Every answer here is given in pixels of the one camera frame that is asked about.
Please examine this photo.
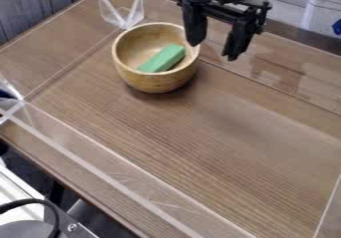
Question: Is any white bucket in background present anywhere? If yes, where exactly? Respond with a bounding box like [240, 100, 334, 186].
[300, 0, 341, 38]

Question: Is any clear acrylic corner bracket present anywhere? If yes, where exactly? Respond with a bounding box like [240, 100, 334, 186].
[97, 0, 145, 30]

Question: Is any brown wooden bowl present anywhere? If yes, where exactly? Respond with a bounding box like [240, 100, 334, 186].
[112, 22, 199, 94]

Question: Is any black cable loop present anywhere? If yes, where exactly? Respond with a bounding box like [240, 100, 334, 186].
[0, 197, 61, 238]

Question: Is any metal bracket with screw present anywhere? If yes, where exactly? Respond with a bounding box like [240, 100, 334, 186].
[57, 208, 98, 238]

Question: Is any green rectangular block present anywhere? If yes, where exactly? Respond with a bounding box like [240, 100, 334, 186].
[137, 44, 184, 73]

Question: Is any clear acrylic table fence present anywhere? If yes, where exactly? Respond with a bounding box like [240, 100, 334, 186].
[0, 0, 341, 238]

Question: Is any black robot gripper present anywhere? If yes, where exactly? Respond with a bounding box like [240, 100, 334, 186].
[177, 0, 271, 61]

